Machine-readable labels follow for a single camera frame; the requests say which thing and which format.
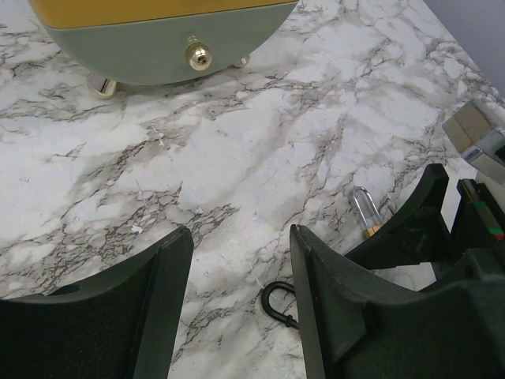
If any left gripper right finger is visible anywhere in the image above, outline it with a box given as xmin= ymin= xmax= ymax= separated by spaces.
xmin=290 ymin=225 xmax=504 ymax=378

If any orange black padlock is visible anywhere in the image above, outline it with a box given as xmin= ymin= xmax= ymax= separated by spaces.
xmin=260 ymin=280 xmax=300 ymax=331

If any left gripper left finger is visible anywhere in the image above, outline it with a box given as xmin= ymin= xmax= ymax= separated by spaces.
xmin=1 ymin=227 xmax=193 ymax=378

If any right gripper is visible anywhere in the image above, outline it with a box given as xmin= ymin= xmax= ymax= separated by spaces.
xmin=346 ymin=163 xmax=504 ymax=283

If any round three-drawer storage box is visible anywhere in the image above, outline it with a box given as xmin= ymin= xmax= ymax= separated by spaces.
xmin=30 ymin=0 xmax=297 ymax=99

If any brass padlock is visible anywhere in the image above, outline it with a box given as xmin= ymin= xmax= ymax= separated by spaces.
xmin=351 ymin=186 xmax=383 ymax=239

